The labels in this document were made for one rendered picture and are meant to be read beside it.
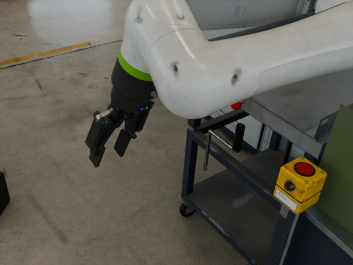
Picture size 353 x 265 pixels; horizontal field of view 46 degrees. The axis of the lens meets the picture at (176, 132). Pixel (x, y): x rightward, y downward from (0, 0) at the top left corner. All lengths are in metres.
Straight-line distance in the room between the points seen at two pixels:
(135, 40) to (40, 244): 1.47
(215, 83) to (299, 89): 0.90
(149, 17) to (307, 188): 0.55
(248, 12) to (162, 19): 1.30
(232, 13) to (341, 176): 1.02
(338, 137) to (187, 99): 0.54
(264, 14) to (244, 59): 1.36
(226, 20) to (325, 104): 0.68
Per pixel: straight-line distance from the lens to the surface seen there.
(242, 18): 1.90
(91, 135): 0.83
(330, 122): 1.25
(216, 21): 1.86
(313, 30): 0.67
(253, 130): 2.39
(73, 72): 3.24
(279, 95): 1.39
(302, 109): 1.34
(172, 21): 0.62
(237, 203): 1.92
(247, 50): 0.60
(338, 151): 1.04
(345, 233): 1.12
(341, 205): 1.10
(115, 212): 2.07
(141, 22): 0.64
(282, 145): 2.29
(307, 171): 1.00
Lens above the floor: 1.52
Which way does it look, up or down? 36 degrees down
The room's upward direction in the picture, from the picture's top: 4 degrees clockwise
